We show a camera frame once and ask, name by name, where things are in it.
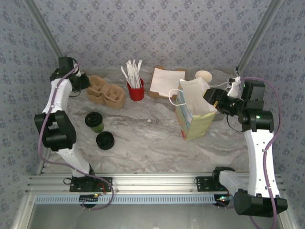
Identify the stack of pulp cup carriers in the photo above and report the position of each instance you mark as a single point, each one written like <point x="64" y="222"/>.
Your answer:
<point x="112" y="100"/>

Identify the black plastic cup lid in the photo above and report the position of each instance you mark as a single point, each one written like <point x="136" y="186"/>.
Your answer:
<point x="93" y="118"/>

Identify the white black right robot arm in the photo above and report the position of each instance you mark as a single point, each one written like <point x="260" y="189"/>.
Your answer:
<point x="259" y="162"/>

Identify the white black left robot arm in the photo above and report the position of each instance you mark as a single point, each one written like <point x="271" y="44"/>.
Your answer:
<point x="57" y="100"/>

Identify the stack of paper cups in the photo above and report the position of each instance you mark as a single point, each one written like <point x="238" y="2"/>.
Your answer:
<point x="203" y="75"/>

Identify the white paper-wrapped straw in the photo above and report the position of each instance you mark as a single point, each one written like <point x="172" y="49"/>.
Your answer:
<point x="126" y="76"/>
<point x="132" y="71"/>
<point x="139" y="70"/>
<point x="135" y="71"/>
<point x="129" y="71"/>

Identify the stack of white napkins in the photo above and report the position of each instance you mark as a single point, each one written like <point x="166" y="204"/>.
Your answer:
<point x="164" y="81"/>

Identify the red plastic bucket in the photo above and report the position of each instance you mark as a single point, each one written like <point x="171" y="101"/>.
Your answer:
<point x="136" y="94"/>

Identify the brown cardboard napkin tray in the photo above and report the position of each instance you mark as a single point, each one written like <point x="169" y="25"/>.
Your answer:
<point x="155" y="94"/>

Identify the stack of black cup lids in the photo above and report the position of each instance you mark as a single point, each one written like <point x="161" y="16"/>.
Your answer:
<point x="105" y="140"/>

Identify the small circuit board with LED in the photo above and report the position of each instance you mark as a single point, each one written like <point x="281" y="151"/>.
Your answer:
<point x="224" y="199"/>
<point x="89" y="198"/>

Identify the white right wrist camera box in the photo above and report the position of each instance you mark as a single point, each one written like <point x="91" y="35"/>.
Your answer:
<point x="234" y="88"/>

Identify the aluminium table side rail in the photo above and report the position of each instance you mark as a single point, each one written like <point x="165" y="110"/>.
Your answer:
<point x="42" y="167"/>
<point x="238" y="71"/>

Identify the aluminium frame post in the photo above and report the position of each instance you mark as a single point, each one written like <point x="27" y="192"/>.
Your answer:
<point x="259" y="35"/>
<point x="43" y="28"/>

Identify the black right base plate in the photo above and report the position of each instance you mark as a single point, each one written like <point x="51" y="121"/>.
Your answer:
<point x="202" y="183"/>

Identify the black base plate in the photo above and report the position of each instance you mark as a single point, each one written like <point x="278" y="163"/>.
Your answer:
<point x="107" y="184"/>
<point x="202" y="183"/>

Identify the aluminium mounting rail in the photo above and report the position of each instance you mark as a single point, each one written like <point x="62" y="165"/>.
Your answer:
<point x="155" y="182"/>

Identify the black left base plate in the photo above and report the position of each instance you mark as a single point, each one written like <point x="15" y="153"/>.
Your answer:
<point x="107" y="184"/>

